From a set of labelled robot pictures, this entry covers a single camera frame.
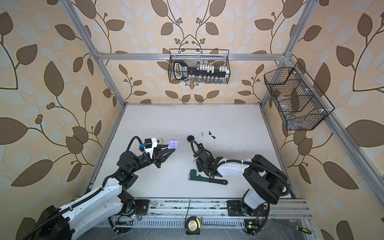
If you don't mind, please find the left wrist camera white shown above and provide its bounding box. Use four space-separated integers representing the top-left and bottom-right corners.
140 138 158 159

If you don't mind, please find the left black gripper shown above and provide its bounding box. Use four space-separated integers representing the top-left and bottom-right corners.
129 144 174 175

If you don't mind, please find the back wire basket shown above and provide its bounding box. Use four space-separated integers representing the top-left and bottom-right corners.
168 48 231 85

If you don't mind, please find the black round charging case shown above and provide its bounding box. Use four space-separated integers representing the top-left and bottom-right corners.
187 135 195 142

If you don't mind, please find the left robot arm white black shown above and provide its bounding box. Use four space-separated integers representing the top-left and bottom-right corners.
24 136 179 240

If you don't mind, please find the yellow black screwdriver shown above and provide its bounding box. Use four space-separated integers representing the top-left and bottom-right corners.
296 226 312 235

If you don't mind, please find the green black pipe wrench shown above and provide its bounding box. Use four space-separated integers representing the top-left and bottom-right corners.
189 169 228 185

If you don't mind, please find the right wire basket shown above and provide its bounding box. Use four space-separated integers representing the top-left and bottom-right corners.
264 63 335 131

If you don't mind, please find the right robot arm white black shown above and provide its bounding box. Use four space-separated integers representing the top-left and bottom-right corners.
188 136 291 216

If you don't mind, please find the wire basket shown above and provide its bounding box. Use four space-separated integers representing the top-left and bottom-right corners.
168 48 231 85
264 63 335 131

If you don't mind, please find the yellow black tape measure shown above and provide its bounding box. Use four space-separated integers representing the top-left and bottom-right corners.
185 216 202 235

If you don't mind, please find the purple round charging case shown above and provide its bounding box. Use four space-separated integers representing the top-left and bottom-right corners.
168 139 179 150

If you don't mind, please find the black socket set holder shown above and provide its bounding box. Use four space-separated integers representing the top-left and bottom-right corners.
171 60 231 80

